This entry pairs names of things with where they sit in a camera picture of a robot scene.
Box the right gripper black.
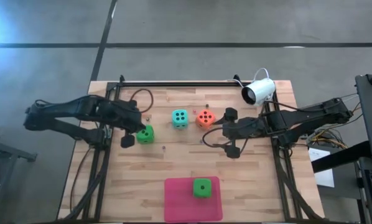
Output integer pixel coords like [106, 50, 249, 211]
[212, 107, 267, 159]

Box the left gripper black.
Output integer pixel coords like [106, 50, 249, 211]
[111, 101, 147, 149]

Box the orange foam die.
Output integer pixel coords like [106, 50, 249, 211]
[195, 109, 216, 130]

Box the green foam die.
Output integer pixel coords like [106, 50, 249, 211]
[193, 178, 212, 198]
[136, 124, 155, 144]

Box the cyan foam die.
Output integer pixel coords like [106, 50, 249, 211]
[172, 109, 189, 130]

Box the pink plastic tray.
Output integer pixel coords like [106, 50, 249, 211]
[163, 176, 223, 223]

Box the white paper sheet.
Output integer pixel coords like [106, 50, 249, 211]
[309, 147, 335, 189]

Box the black beam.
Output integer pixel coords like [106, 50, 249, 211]
[312, 140, 372, 174]

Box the grey metal stand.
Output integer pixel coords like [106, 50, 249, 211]
[0, 133, 37, 224]

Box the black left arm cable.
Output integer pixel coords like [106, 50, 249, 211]
[33, 88, 154, 114]

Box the white bullet camera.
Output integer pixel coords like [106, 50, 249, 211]
[241, 77, 276, 106]

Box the white camera cable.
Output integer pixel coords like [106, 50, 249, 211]
[226, 67, 270, 89]

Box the thin brown cable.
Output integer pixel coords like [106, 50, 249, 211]
[69, 146, 93, 215]

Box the yellow wire bundle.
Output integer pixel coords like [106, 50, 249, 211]
[307, 129, 348, 150]

